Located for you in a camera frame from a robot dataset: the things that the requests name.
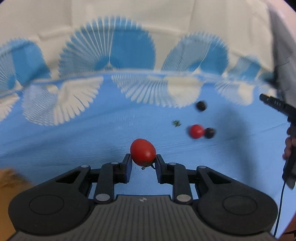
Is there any dark plum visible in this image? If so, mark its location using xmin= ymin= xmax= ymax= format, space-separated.
xmin=196 ymin=101 xmax=207 ymax=112
xmin=204 ymin=128 xmax=216 ymax=139

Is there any person's right hand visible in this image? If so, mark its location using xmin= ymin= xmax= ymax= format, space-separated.
xmin=282 ymin=128 xmax=296 ymax=160

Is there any blue white fan-pattern cloth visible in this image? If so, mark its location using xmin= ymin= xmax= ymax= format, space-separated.
xmin=0 ymin=0 xmax=296 ymax=237

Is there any black cable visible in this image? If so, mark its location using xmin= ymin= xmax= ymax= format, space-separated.
xmin=272 ymin=180 xmax=286 ymax=238

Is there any grey white sheet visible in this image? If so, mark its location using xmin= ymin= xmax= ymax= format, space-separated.
xmin=266 ymin=1 xmax=295 ymax=106

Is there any small red round fruit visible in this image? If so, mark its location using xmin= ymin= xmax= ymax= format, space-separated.
xmin=189 ymin=125 xmax=205 ymax=139

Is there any tiny green stem piece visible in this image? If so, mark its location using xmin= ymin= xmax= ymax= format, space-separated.
xmin=172 ymin=120 xmax=182 ymax=127

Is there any red cherry tomato with stem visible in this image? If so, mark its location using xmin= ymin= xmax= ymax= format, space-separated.
xmin=130 ymin=138 xmax=157 ymax=169

